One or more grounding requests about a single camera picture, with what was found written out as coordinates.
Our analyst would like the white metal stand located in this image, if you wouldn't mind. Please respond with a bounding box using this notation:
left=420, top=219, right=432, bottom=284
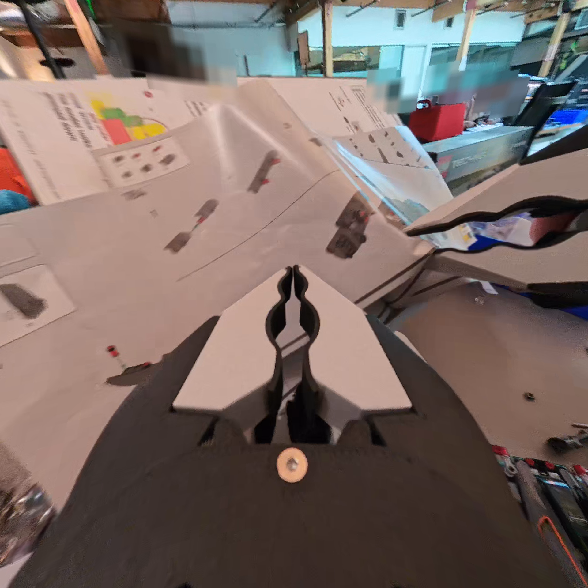
left=354, top=250, right=469, bottom=364

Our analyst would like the red storage box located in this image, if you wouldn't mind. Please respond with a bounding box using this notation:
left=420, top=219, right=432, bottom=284
left=408, top=99, right=468, bottom=143

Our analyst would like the blue pouch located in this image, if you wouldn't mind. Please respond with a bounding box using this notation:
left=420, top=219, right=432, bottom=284
left=0, top=190, right=34, bottom=215

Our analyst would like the clear plastic bag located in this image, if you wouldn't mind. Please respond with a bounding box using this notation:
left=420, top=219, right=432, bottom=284
left=0, top=482, right=57, bottom=567

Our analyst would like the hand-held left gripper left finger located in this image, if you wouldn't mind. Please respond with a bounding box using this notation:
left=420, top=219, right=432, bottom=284
left=172, top=266, right=295, bottom=444

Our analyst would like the small dark lego subassembly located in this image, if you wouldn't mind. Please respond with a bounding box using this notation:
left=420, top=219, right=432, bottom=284
left=547, top=422, right=588, bottom=454

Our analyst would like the orange cloth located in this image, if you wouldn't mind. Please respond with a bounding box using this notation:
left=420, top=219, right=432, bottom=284
left=0, top=147, right=38, bottom=204

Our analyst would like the grey black lego car model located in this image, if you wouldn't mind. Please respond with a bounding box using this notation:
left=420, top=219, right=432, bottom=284
left=492, top=443, right=588, bottom=588

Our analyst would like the grey printed carton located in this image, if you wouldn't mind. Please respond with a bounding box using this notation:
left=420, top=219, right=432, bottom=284
left=422, top=125, right=534, bottom=183

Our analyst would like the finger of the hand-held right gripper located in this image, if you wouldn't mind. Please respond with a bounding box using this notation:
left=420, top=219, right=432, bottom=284
left=427, top=231, right=588, bottom=292
left=404, top=148, right=588, bottom=238

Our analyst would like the white lego instruction booklet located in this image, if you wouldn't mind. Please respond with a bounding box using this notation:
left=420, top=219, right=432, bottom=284
left=0, top=77, right=466, bottom=506

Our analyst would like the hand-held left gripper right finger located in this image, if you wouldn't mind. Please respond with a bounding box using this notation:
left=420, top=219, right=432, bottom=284
left=294, top=264, right=413, bottom=443

